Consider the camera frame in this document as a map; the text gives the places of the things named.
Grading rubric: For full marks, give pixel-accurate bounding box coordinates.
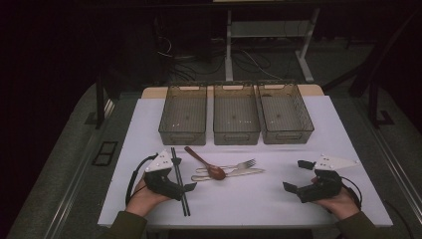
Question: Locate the bundle of floor cables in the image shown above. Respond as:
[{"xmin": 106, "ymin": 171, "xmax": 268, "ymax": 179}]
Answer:
[{"xmin": 155, "ymin": 33, "xmax": 283, "ymax": 83}]

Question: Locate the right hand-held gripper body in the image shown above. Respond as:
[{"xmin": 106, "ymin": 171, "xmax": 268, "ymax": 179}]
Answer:
[{"xmin": 297, "ymin": 153, "xmax": 358, "ymax": 204}]

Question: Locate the black chopstick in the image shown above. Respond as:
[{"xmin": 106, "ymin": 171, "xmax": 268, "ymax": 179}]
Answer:
[
  {"xmin": 172, "ymin": 147, "xmax": 191, "ymax": 217},
  {"xmin": 170, "ymin": 147, "xmax": 187, "ymax": 217}
]

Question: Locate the silver knife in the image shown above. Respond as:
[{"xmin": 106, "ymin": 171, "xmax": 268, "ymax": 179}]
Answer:
[{"xmin": 191, "ymin": 167, "xmax": 267, "ymax": 182}]

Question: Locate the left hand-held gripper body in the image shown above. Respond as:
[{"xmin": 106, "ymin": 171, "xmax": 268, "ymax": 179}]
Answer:
[{"xmin": 142, "ymin": 149, "xmax": 186, "ymax": 201}]

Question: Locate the white metal desk frame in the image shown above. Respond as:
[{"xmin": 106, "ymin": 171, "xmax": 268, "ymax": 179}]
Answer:
[{"xmin": 224, "ymin": 8, "xmax": 321, "ymax": 84}]

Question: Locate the person's right hand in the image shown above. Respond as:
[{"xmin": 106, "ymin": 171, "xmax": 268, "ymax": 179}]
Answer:
[{"xmin": 313, "ymin": 185, "xmax": 361, "ymax": 221}]

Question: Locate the silver metal fork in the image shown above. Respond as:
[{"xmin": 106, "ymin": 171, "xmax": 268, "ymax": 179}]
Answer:
[{"xmin": 195, "ymin": 158, "xmax": 257, "ymax": 173}]

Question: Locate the brown wooden spoon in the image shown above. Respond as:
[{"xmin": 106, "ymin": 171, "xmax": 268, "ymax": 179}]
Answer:
[{"xmin": 184, "ymin": 145, "xmax": 227, "ymax": 181}]

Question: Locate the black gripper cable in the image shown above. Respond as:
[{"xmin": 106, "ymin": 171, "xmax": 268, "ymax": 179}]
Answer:
[
  {"xmin": 124, "ymin": 152, "xmax": 159, "ymax": 206},
  {"xmin": 340, "ymin": 176, "xmax": 363, "ymax": 211}
]

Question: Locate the person's left hand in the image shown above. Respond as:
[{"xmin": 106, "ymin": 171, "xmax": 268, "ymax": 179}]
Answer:
[{"xmin": 124, "ymin": 178, "xmax": 171, "ymax": 218}]

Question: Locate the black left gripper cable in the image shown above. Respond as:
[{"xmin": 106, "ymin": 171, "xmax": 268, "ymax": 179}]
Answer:
[{"xmin": 124, "ymin": 152, "xmax": 159, "ymax": 206}]

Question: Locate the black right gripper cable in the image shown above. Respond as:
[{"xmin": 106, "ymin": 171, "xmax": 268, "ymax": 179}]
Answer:
[{"xmin": 340, "ymin": 176, "xmax": 363, "ymax": 211}]

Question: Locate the black metal stand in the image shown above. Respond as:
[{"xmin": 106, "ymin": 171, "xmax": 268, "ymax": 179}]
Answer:
[
  {"xmin": 347, "ymin": 9, "xmax": 396, "ymax": 128},
  {"xmin": 94, "ymin": 71, "xmax": 120, "ymax": 130}
]

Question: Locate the smoky clear plastic bin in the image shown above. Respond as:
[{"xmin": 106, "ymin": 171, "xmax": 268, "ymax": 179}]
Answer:
[
  {"xmin": 157, "ymin": 83, "xmax": 208, "ymax": 146},
  {"xmin": 212, "ymin": 83, "xmax": 262, "ymax": 146},
  {"xmin": 256, "ymin": 81, "xmax": 316, "ymax": 145}
]

